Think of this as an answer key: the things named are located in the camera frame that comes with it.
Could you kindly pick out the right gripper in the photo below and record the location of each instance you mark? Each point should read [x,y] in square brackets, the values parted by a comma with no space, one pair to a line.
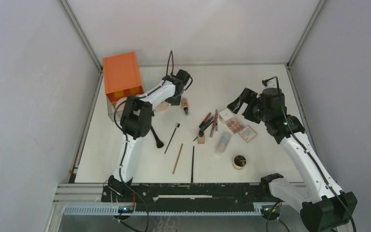
[249,96]

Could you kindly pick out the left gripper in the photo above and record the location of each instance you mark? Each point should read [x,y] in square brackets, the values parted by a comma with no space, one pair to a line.
[175,101]

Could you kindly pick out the peach blush compact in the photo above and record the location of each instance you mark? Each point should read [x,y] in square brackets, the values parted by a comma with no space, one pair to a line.
[248,134]

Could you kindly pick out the round beige powder puff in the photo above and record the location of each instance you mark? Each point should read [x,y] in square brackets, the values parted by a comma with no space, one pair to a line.
[119,105]
[162,107]

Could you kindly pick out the orange yellow blue drawer box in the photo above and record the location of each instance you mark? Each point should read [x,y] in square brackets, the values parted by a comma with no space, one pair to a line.
[122,78]

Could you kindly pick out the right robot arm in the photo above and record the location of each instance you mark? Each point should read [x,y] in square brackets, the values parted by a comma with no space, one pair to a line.
[323,205]

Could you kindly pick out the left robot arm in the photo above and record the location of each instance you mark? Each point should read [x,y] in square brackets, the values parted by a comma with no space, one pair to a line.
[136,122]

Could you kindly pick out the houndstooth pattern makeup pen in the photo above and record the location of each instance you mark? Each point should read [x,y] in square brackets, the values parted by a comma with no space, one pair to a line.
[215,120]

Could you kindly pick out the dark green makeup pen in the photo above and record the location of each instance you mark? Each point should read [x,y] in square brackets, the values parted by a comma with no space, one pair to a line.
[207,123]

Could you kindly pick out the small white cardboard box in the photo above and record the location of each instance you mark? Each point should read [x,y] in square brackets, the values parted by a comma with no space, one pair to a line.
[225,115]

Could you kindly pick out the clear eyeshadow palette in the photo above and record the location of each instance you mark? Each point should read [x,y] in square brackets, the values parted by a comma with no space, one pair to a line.
[235,125]

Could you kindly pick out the beige foundation tube black cap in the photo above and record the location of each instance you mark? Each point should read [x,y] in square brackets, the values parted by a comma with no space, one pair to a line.
[185,106]

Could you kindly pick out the orange lip gloss black cap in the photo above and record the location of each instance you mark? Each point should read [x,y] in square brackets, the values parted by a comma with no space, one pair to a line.
[205,120]

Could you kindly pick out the clear plastic tube blue label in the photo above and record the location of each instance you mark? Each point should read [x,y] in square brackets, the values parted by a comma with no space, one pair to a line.
[223,143]

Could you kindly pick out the red lipstick silver end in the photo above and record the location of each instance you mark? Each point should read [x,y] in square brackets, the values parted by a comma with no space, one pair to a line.
[212,130]

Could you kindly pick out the black eyebrow comb brush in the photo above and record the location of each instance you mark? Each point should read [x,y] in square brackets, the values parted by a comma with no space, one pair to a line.
[171,138]

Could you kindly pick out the square foundation bottle black cap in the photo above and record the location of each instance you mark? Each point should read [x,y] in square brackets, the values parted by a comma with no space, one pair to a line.
[201,137]

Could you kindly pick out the gold lid cream jar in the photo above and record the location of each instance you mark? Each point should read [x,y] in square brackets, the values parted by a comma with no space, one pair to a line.
[239,162]

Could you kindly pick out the black powder brush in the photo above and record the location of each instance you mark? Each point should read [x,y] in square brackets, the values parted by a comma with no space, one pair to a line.
[159,143]

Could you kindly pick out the long thin black brush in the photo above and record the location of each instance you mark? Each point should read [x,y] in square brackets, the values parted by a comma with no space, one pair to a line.
[192,165]

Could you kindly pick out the aluminium frame rail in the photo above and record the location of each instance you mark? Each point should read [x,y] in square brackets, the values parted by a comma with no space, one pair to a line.
[66,7]

